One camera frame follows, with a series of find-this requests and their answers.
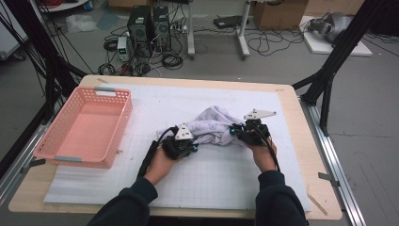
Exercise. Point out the white foam mat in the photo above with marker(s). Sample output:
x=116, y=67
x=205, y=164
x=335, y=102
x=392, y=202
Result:
x=204, y=94

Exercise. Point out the pink plastic basket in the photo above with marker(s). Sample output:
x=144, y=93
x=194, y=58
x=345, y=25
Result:
x=87, y=132

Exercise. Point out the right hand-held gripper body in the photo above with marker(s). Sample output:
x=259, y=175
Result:
x=254, y=132

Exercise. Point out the person's left hand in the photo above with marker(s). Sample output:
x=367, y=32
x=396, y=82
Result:
x=160, y=168

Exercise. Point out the clear plastic bag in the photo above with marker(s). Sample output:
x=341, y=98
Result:
x=80, y=23

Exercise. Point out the black metal frame stand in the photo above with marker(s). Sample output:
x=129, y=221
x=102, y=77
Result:
x=34, y=37
x=342, y=47

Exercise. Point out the grey metal bracket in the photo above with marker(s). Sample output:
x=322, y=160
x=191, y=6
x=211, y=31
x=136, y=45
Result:
x=34, y=163
x=327, y=178

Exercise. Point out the lilac printed towel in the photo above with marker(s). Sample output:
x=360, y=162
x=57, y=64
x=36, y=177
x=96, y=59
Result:
x=213, y=125

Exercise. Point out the white cabinet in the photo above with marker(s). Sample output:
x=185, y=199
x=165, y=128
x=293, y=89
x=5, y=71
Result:
x=7, y=40

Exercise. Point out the white power strip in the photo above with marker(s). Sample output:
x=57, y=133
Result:
x=178, y=29

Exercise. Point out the aluminium rail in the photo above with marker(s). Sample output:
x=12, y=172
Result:
x=22, y=157
x=332, y=163

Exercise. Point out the flat black device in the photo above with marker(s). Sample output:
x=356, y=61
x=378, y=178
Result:
x=229, y=22

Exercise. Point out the small white power supply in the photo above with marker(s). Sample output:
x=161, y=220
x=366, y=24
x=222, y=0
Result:
x=123, y=48

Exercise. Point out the white desk leg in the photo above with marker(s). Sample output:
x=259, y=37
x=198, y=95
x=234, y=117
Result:
x=190, y=31
x=243, y=34

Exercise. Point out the grey helmet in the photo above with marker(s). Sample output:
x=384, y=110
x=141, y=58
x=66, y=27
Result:
x=332, y=25

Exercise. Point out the round white table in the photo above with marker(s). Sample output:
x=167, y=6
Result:
x=62, y=6

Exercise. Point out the white floor board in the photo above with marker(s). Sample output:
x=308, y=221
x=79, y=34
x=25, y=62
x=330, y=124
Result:
x=320, y=47

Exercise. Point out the black computer tower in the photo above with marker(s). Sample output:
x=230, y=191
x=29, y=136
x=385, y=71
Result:
x=139, y=31
x=161, y=28

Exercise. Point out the brown cardboard box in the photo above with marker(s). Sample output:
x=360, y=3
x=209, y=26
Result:
x=279, y=14

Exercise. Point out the person's right hand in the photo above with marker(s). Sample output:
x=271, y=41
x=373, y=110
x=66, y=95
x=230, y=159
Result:
x=265, y=157

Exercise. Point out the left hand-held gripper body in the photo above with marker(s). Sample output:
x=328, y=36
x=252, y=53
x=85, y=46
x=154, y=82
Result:
x=178, y=147

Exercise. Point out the teal floor sheet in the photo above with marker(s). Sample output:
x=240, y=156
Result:
x=108, y=20

